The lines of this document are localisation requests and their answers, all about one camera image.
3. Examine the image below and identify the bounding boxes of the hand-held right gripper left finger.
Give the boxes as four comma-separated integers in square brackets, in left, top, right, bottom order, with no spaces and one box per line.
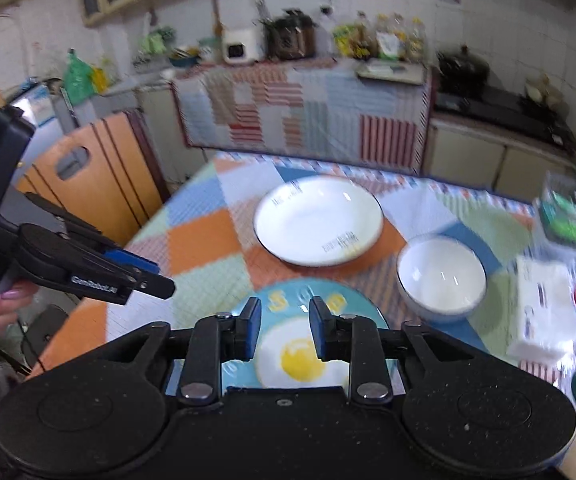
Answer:
[118,296,263,407]

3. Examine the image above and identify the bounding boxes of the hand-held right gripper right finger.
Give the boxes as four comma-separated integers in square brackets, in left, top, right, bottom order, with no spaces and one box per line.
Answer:
[309,297,451,406]

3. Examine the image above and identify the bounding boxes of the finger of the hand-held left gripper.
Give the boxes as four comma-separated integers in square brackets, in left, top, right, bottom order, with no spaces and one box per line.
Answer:
[20,192,161,274]
[65,251,176,306]

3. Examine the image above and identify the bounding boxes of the blue plate egg print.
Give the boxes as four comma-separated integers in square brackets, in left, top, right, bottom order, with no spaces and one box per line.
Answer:
[220,282,401,391]

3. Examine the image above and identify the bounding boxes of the white plate dark rim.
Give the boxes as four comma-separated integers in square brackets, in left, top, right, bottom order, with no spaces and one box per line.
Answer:
[254,176,385,267]

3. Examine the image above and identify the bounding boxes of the white bowl dark rim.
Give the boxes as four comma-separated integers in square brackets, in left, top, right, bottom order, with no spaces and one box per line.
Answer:
[396,234,488,324]

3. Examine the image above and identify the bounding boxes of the patchwork tablecloth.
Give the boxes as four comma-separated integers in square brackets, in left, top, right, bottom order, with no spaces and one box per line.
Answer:
[38,152,576,411]

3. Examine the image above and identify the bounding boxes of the grey appliance blue sticker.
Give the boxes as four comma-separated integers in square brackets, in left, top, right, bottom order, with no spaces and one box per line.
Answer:
[5,80,76,176]

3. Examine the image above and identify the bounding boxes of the orange wooden chair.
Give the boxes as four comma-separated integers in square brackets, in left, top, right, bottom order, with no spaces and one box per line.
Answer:
[15,110,169,248]

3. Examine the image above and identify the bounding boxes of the black stool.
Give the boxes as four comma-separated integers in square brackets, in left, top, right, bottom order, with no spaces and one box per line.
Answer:
[17,304,71,372]

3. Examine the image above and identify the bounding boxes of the green plastic bag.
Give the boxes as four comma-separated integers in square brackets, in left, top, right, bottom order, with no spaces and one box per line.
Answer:
[62,49,97,107]

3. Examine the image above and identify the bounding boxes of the blue bowl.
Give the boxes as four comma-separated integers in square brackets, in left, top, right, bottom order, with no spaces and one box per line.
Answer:
[168,50,202,69]

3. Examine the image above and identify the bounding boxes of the striped patchwork counter cloth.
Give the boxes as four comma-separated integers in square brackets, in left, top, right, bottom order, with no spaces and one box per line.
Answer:
[170,57,433,176]

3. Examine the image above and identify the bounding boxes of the white tissue pack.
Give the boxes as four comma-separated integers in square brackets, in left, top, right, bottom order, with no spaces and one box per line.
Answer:
[505,255,576,363]

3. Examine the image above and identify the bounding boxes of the white rice cooker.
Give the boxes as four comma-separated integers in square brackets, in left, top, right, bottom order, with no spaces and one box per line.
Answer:
[222,26,262,65]

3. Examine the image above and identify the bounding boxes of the cream lower cabinet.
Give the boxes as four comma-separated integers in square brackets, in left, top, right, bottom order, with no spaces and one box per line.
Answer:
[424,119,576,197]

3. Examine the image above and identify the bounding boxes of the clear container green lid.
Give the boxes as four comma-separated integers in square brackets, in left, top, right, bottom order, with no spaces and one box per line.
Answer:
[532,170,576,261]

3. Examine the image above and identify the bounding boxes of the cutting board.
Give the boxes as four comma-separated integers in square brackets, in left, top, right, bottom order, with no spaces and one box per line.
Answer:
[357,59,427,86]

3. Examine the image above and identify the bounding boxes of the dark pressure cooker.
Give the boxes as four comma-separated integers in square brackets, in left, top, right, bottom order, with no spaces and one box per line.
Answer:
[265,9,317,60]

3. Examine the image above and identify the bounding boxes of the black gas stove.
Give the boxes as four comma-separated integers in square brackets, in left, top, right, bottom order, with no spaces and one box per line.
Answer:
[432,85,576,155]

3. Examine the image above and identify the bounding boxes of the yellow green food packet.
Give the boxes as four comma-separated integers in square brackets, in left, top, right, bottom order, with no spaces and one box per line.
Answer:
[334,25,363,58]

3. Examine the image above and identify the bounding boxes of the black wok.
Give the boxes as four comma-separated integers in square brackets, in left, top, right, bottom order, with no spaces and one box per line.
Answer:
[436,45,492,93]

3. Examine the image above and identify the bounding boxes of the cooking oil bottle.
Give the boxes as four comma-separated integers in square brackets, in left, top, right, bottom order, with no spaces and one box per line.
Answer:
[355,11,377,57]

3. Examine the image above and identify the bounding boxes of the yellow oil bottle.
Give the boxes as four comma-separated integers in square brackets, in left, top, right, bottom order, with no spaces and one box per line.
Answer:
[407,17,429,62]

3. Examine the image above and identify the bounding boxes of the garlic bulbs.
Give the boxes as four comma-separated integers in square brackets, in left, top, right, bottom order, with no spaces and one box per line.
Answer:
[524,74,567,109]

